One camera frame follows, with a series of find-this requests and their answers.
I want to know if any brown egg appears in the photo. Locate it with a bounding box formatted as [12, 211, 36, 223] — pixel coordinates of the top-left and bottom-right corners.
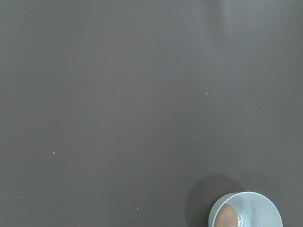
[214, 203, 238, 227]

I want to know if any white round bowl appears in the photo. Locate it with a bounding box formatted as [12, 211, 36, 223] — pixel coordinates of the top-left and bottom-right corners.
[208, 192, 283, 227]

